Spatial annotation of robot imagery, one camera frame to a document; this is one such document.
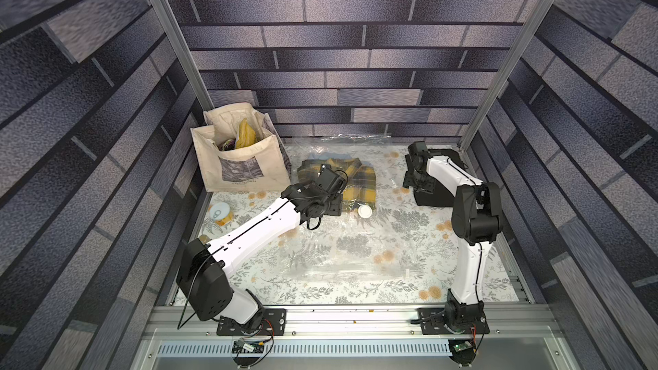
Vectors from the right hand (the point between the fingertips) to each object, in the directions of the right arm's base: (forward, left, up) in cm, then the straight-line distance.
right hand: (416, 185), depth 101 cm
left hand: (-17, +33, +14) cm, 40 cm away
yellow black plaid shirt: (-1, +22, +1) cm, 22 cm away
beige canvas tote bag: (-4, +64, +24) cm, 68 cm away
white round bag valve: (-12, +21, -1) cm, 24 cm away
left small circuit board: (-54, +58, -4) cm, 80 cm away
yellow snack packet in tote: (+7, +65, +20) cm, 69 cm away
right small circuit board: (-54, -5, -8) cm, 55 cm away
